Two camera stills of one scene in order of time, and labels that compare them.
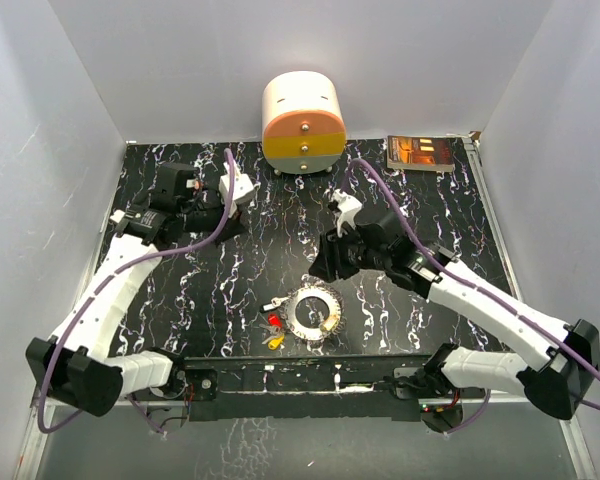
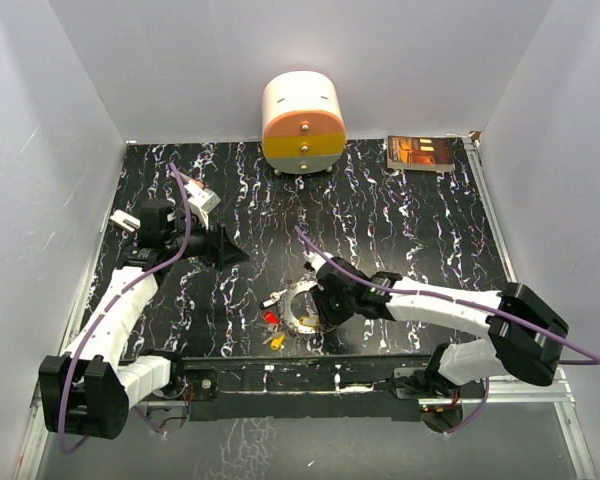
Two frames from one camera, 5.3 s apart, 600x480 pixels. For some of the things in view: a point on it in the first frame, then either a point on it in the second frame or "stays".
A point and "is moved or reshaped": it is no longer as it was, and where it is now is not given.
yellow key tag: (274, 343) stays
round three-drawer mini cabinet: (303, 125) stays
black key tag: (275, 302) is moved or reshaped
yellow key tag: (330, 321) is moved or reshaped
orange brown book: (421, 153) stays
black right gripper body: (350, 253) → (335, 308)
